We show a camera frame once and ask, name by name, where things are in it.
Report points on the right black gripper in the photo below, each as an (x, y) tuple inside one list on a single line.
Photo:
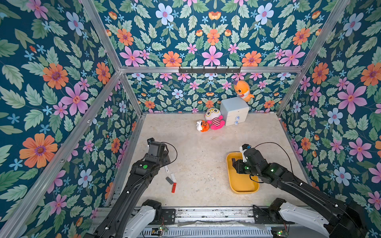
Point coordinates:
[(240, 163)]

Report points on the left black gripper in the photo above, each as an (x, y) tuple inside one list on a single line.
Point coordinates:
[(165, 155)]

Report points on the gray usb drive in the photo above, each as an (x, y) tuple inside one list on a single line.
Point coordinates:
[(169, 180)]

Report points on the red usb drive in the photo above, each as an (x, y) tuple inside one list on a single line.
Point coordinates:
[(174, 187)]

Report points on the white long usb drive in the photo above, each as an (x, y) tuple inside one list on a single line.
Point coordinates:
[(173, 179)]

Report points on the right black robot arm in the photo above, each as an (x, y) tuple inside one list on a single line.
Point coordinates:
[(326, 215)]

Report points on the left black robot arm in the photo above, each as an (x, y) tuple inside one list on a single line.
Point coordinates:
[(120, 223)]

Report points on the yellow plastic storage tray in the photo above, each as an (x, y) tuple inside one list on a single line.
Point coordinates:
[(240, 183)]

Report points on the small orange tiger plush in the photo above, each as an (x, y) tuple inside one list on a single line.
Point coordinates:
[(202, 126)]

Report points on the white mini drawer cabinet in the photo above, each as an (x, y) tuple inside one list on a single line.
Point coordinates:
[(234, 110)]

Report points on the pink striped owl plush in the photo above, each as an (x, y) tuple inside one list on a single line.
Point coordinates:
[(214, 118)]

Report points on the white ventilation grille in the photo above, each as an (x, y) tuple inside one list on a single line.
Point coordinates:
[(207, 232)]

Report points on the orange fox plush toy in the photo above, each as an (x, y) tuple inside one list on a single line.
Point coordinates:
[(242, 90)]

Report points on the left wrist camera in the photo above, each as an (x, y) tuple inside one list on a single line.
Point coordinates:
[(150, 141)]

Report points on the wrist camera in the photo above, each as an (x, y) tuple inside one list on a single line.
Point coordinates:
[(243, 149), (150, 141)]

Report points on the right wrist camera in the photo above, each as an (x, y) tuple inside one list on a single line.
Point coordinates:
[(243, 149)]

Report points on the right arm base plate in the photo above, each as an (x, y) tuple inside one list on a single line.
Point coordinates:
[(264, 216)]

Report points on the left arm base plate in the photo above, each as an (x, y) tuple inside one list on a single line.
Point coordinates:
[(168, 216)]

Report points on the black wall hook rail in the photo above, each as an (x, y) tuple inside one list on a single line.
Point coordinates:
[(204, 70)]

